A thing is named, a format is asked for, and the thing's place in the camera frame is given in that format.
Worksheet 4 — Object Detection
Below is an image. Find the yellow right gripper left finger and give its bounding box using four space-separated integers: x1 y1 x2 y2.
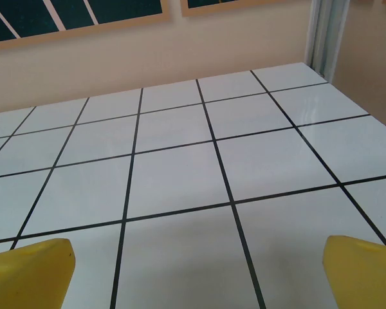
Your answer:
0 238 77 309

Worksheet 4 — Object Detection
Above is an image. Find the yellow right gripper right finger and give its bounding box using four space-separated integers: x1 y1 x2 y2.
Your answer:
322 235 386 309

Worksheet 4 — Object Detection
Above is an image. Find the aluminium corner post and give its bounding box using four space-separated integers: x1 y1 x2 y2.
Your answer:
304 0 350 81

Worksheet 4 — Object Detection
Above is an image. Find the dark pink flower wall panel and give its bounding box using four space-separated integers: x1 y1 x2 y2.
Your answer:
0 0 174 52

